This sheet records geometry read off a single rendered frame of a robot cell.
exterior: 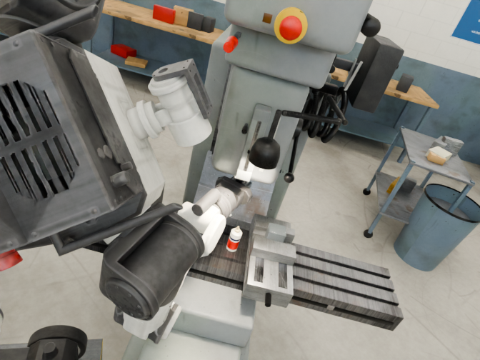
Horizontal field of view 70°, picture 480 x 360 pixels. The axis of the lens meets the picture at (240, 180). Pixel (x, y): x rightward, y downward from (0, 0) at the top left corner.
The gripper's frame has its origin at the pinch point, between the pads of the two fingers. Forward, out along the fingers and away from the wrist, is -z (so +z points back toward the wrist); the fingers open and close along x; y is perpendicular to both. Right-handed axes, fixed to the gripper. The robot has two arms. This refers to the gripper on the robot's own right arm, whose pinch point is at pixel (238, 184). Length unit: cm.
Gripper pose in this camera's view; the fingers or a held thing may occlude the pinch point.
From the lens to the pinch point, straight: 110.4
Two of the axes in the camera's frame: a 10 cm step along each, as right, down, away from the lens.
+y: -2.4, 8.1, 5.4
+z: -4.3, 4.1, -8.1
